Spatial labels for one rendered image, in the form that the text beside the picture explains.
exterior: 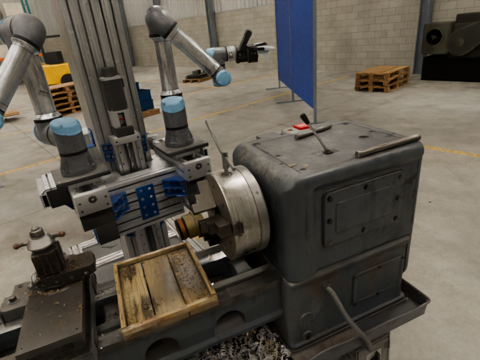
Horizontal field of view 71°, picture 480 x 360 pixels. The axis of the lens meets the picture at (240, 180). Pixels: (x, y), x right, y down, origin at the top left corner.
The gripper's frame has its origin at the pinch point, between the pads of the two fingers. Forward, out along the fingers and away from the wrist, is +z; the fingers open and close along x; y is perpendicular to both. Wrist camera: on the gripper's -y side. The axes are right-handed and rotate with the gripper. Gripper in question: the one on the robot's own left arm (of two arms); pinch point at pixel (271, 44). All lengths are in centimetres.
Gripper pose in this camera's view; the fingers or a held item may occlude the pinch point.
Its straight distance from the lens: 192.9
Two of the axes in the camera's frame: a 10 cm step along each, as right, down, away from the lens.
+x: 2.1, 5.0, -8.4
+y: 0.7, 8.5, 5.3
